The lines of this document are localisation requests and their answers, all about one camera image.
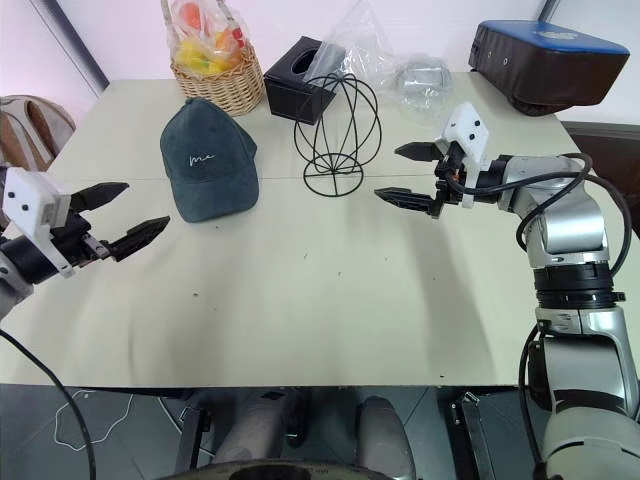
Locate plastic bag of fruit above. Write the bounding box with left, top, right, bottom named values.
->
left=168, top=0, right=250, bottom=75

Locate wicker basket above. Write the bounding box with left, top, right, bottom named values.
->
left=160, top=0, right=266, bottom=118

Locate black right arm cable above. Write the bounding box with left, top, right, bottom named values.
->
left=446, top=151, right=633, bottom=281

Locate black wire sphere stand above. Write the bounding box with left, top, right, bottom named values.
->
left=293, top=72, right=383, bottom=198

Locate thin white floor cable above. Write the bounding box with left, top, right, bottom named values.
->
left=52, top=385, right=177, bottom=447

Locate dark green baseball cap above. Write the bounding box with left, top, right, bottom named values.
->
left=159, top=97, right=260, bottom=224

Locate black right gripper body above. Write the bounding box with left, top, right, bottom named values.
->
left=431, top=141, right=474, bottom=219

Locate clear plastic container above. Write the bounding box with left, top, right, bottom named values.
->
left=391, top=52, right=455, bottom=120

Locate grey rounded robot leg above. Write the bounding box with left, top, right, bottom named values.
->
left=355, top=395, right=417, bottom=480
left=213, top=392, right=292, bottom=472

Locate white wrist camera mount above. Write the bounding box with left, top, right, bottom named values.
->
left=3, top=167, right=77, bottom=279
left=433, top=101, right=493, bottom=209

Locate metal table leg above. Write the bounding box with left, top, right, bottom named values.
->
left=173, top=402, right=210, bottom=477
left=448, top=391, right=497, bottom=480

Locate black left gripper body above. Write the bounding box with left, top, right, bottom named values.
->
left=48, top=198, right=115, bottom=267

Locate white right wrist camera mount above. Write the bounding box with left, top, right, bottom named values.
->
left=433, top=101, right=493, bottom=209

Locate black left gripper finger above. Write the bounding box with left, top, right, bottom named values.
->
left=69, top=181, right=131, bottom=218
left=101, top=215, right=172, bottom=263

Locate dark brown furniture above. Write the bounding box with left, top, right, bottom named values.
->
left=558, top=119, right=640, bottom=177

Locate beige chair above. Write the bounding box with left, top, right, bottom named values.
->
left=0, top=94, right=78, bottom=174

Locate dark rounded robot torso rim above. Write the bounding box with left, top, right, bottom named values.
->
left=173, top=456, right=402, bottom=480

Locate black tissue box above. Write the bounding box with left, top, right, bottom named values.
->
left=262, top=35, right=347, bottom=126

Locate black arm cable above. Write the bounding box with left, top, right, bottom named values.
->
left=0, top=327, right=97, bottom=480
left=446, top=151, right=633, bottom=281

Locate clear plastic bag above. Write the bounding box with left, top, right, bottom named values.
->
left=305, top=0, right=402, bottom=97

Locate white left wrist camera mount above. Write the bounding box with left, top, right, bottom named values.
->
left=3, top=167, right=77, bottom=279

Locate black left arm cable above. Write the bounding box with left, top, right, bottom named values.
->
left=0, top=327, right=97, bottom=480

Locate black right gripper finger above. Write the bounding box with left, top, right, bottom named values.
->
left=394, top=141, right=443, bottom=163
left=374, top=187, right=442, bottom=219

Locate blue and black padded case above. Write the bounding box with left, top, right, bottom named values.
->
left=467, top=19, right=632, bottom=118

